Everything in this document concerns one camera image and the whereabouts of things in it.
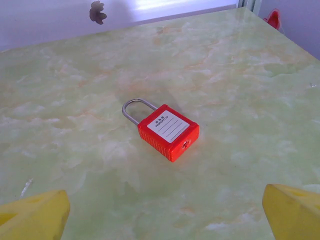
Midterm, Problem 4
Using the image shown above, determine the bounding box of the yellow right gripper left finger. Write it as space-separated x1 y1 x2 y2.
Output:
0 189 71 240

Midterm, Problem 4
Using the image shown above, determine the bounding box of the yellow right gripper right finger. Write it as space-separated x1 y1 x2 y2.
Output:
261 183 320 240

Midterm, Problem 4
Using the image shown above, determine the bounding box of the red padlock with white label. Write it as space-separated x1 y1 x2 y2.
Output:
121 98 201 164

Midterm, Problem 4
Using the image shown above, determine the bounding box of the aluminium frame post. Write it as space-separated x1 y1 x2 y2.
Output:
237 0 261 13

